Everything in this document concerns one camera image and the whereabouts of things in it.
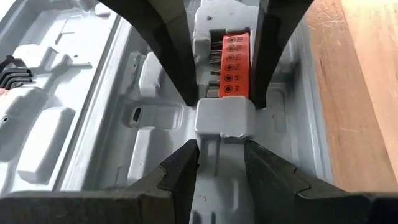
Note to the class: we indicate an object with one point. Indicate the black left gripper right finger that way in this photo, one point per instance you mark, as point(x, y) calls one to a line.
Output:
point(273, 193)

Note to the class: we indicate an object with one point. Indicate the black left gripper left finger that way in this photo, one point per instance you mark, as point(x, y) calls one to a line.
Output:
point(174, 186)

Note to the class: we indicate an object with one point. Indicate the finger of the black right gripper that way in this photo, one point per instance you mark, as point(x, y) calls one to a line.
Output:
point(270, 37)
point(174, 56)

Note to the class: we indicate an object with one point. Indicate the red hex key holder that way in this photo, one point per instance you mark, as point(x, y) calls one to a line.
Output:
point(15, 76)

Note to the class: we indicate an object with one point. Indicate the grey plastic tool case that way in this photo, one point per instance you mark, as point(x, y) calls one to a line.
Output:
point(93, 93)

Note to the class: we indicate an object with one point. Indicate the red bit holder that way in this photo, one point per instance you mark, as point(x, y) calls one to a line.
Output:
point(234, 71)

